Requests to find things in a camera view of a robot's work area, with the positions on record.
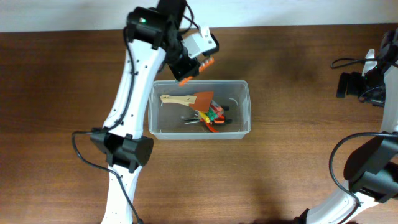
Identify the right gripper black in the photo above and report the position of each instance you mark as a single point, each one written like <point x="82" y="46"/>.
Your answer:
<point x="352" y="88"/>

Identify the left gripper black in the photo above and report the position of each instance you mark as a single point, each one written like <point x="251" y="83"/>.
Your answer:
<point x="191" y="70"/>

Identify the orange socket bit holder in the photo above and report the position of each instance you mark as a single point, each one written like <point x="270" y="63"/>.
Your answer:
<point x="204" y="64"/>

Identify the orange scraper wooden handle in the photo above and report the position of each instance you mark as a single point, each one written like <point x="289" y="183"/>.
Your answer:
<point x="200" y="101"/>

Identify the clear screwdriver set case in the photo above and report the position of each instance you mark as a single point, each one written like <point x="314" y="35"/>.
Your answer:
<point x="214" y="112"/>

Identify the orange-black long nose pliers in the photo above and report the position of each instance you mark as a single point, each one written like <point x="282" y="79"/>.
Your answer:
<point x="196" y="120"/>

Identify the small red-handled pliers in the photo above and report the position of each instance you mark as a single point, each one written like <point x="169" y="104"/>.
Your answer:
<point x="217" y="122"/>

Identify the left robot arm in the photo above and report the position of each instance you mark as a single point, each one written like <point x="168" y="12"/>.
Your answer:
<point x="153" y="39"/>

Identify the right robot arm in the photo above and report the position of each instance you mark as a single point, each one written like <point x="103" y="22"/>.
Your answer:
<point x="370" y="174"/>

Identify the clear plastic container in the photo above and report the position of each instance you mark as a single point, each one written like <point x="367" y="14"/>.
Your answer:
<point x="166" y="120"/>

